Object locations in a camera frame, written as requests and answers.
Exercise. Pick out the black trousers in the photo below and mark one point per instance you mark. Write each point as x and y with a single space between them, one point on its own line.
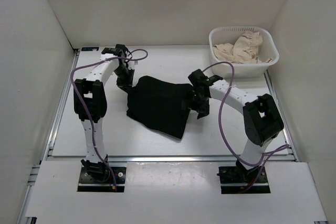
158 105

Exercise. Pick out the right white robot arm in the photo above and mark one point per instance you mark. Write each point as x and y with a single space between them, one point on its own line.
262 120

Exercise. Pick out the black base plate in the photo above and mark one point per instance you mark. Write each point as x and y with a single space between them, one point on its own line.
232 181
89 183

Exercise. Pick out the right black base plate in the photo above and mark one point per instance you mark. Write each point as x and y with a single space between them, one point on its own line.
232 181

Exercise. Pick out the beige trousers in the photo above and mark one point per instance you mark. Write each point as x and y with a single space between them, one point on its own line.
244 51

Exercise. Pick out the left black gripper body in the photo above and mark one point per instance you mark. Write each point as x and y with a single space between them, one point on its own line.
125 76

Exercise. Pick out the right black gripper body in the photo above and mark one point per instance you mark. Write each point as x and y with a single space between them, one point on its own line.
197 103

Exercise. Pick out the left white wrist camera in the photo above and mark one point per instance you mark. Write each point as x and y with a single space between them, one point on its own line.
131 62

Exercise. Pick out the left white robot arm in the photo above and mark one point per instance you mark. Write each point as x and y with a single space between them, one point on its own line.
90 104

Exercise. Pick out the aluminium frame rail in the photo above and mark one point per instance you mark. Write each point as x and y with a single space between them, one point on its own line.
207 158

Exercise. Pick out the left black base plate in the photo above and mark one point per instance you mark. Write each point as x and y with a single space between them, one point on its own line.
89 183

